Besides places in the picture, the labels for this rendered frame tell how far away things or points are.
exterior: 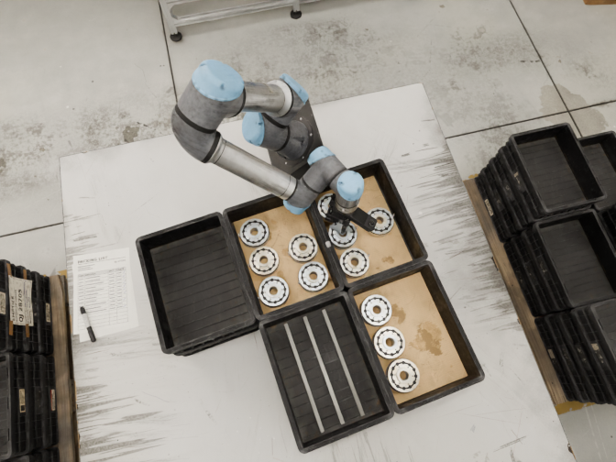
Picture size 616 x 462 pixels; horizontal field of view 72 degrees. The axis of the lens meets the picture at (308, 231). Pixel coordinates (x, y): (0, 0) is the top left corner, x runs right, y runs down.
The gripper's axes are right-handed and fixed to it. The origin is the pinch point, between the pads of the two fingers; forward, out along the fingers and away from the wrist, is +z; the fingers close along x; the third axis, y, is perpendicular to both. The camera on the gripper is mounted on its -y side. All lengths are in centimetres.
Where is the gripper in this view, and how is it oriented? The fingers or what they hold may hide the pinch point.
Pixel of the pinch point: (346, 226)
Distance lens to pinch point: 151.8
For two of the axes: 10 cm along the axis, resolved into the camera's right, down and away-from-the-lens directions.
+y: -9.3, -3.5, 1.1
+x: -3.7, 8.8, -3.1
